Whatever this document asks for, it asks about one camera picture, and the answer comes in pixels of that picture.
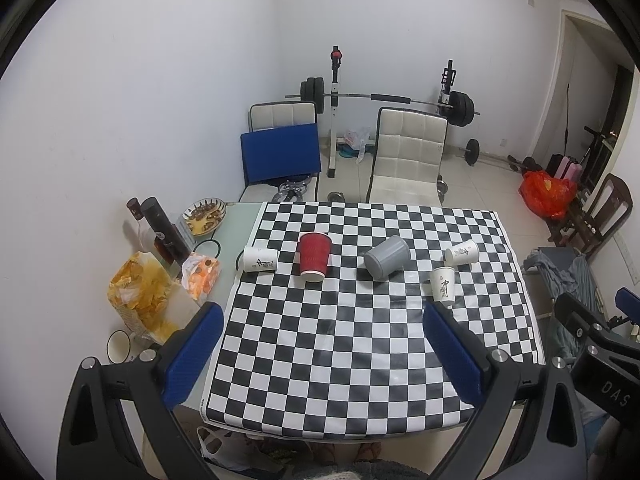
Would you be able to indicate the dark wooden chair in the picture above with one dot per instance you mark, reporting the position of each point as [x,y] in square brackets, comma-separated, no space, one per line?
[612,205]

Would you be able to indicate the orange tissue pack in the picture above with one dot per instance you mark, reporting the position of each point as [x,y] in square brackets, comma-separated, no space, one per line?
[199,276]

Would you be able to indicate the white barbell rack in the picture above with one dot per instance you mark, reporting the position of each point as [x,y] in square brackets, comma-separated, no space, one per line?
[334,115]

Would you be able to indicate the plate with food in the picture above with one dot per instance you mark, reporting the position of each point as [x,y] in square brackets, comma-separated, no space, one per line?
[205,216]

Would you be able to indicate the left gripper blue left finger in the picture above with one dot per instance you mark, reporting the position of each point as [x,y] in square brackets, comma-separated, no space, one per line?
[186,352]

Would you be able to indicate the white paper cup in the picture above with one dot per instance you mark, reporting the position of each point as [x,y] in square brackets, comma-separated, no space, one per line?
[463,253]
[256,259]
[443,282]

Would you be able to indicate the dark bottle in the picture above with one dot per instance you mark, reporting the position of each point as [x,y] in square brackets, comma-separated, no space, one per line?
[165,230]

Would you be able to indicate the white enamel mug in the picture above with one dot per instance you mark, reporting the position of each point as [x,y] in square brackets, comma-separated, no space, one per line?
[118,347]

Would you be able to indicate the white padded chair left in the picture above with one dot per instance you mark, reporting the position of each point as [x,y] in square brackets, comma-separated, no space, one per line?
[269,115]

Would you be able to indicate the white padded chair right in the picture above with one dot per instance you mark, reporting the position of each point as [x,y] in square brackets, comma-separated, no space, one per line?
[408,152]

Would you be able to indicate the black white checkered mat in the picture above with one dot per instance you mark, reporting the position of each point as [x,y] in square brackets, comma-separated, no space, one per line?
[346,358]

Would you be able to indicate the red plastic bag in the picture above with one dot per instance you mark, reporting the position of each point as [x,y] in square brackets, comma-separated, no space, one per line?
[546,196]

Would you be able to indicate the grey blue clothes pile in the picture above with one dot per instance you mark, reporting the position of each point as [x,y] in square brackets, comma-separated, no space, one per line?
[563,269]

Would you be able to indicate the yellow snack bag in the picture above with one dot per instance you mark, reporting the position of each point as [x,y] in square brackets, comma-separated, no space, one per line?
[151,304]

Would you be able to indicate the grey plastic cup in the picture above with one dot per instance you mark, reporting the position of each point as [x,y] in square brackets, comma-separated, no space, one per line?
[387,258]

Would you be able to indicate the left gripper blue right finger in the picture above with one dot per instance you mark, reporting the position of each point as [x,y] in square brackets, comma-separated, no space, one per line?
[463,357]

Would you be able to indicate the blue cushion board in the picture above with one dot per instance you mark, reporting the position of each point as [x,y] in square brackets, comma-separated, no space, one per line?
[279,153]

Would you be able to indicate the white padded chair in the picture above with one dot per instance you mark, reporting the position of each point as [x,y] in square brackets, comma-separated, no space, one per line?
[269,115]
[408,152]

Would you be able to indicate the red ribbed paper cup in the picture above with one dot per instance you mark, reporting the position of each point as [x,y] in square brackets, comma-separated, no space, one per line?
[314,250]

